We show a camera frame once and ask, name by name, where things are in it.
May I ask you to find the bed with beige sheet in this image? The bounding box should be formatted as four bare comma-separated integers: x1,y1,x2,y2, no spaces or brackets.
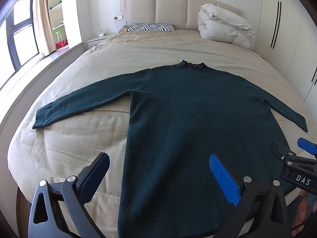
7,26,306,238

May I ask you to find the white folded duvet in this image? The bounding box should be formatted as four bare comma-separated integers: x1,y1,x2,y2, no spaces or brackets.
197,4,255,49

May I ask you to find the zebra print pillow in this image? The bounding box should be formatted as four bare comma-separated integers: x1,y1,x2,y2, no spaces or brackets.
127,23,175,33

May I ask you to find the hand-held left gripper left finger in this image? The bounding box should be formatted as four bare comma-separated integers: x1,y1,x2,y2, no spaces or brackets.
28,152,110,238

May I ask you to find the person's right hand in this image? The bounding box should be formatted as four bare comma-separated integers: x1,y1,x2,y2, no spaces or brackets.
292,191,310,237

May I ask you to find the black framed window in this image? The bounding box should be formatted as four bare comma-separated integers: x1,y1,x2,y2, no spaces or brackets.
0,0,40,90

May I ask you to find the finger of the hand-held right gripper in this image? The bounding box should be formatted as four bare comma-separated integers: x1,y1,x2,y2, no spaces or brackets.
297,137,317,155
269,141,298,165

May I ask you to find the beige padded headboard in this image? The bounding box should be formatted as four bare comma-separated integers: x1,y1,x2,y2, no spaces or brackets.
120,0,243,30

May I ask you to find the dark green knit sweater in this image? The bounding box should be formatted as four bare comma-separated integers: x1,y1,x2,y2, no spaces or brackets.
33,59,308,238

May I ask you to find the white nightstand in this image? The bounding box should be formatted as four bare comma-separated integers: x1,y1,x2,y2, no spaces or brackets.
85,35,109,51

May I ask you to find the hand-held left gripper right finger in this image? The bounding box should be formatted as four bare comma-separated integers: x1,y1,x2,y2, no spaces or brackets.
209,154,289,238

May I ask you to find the white wardrobe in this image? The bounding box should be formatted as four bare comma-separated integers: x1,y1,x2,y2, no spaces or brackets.
258,0,317,102

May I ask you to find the white open shelf unit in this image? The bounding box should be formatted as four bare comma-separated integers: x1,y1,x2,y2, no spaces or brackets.
48,0,68,54

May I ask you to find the white window ledge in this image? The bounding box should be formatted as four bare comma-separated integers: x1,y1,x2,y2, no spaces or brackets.
0,41,88,129

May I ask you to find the beige curtain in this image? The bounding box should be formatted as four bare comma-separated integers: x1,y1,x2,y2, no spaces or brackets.
33,0,51,58

